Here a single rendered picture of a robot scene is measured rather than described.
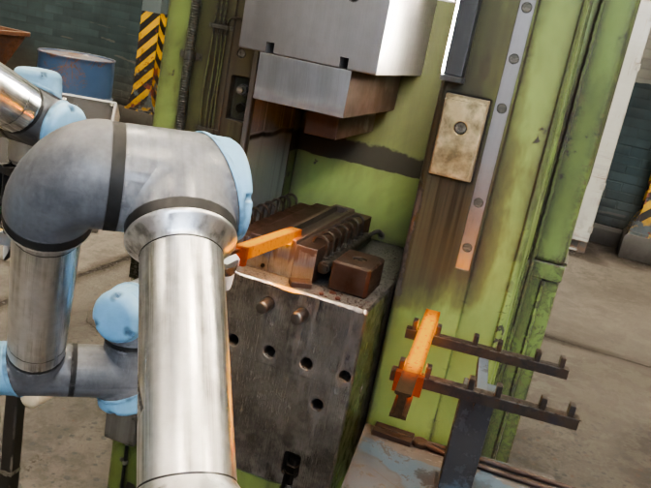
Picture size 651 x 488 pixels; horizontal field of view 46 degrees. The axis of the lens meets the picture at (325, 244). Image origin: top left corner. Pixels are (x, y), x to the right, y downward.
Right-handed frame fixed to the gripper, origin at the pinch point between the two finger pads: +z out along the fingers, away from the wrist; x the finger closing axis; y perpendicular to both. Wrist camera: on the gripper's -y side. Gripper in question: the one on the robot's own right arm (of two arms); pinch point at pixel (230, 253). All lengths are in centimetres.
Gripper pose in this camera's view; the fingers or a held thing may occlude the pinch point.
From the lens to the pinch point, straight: 136.3
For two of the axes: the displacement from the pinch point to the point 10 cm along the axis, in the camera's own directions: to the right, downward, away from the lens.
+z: 3.2, -1.8, 9.3
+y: -1.7, 9.5, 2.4
